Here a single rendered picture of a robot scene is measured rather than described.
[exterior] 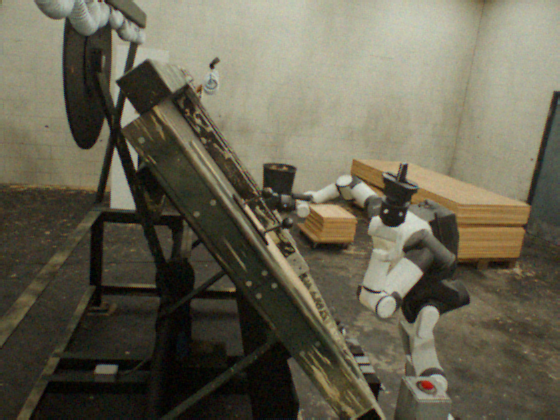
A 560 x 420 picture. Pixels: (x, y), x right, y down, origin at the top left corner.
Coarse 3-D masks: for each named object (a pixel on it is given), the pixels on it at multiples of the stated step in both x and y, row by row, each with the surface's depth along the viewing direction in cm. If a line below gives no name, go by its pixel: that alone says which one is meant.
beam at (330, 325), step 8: (296, 248) 280; (304, 280) 222; (312, 288) 212; (312, 296) 206; (320, 304) 197; (320, 312) 192; (328, 320) 184; (328, 328) 180; (336, 336) 173; (344, 352) 163; (344, 360) 159; (352, 360) 162; (352, 368) 154; (360, 376) 153; (368, 392) 146; (368, 408) 136; (376, 408) 137; (360, 416) 136; (368, 416) 136; (376, 416) 137; (384, 416) 144
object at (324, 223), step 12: (312, 216) 532; (324, 216) 507; (336, 216) 513; (348, 216) 519; (300, 228) 548; (312, 228) 531; (324, 228) 507; (336, 228) 512; (348, 228) 517; (312, 240) 514; (324, 240) 511; (336, 240) 516; (348, 240) 520
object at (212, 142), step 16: (192, 96) 200; (192, 112) 202; (208, 128) 204; (208, 144) 206; (224, 160) 209; (240, 176) 211; (240, 192) 213; (256, 192) 219; (256, 208) 216; (272, 224) 219; (288, 240) 222; (288, 256) 224; (304, 272) 227
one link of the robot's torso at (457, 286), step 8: (456, 280) 196; (432, 288) 186; (440, 288) 186; (448, 288) 187; (456, 288) 191; (464, 288) 191; (408, 296) 186; (416, 296) 185; (424, 296) 186; (432, 296) 187; (440, 296) 187; (448, 296) 188; (456, 296) 188; (464, 296) 190; (448, 304) 189; (456, 304) 190; (464, 304) 191; (408, 312) 190; (408, 320) 193
